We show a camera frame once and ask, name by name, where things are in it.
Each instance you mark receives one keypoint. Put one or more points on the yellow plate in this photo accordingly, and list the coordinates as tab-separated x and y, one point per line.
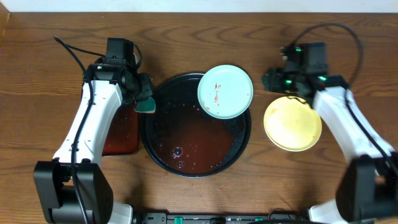
291	124

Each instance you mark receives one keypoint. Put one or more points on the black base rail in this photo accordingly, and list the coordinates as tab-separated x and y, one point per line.
165	217

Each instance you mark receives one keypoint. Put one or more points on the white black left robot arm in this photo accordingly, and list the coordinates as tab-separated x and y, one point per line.
71	187

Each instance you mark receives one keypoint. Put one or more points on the pale green plate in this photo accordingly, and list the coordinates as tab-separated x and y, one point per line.
225	91

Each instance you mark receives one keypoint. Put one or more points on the green yellow sponge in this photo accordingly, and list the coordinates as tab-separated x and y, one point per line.
146	106

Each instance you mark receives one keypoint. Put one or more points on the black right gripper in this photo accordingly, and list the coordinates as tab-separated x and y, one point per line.
272	80

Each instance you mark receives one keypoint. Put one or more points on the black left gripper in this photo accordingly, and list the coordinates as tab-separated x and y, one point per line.
145	79

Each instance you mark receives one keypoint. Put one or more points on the round black tray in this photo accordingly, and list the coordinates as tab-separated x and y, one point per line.
182	138

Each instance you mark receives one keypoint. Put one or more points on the dark rectangular tray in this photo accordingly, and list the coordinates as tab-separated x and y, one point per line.
123	134

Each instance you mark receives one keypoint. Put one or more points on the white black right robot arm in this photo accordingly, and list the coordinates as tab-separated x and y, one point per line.
368	190

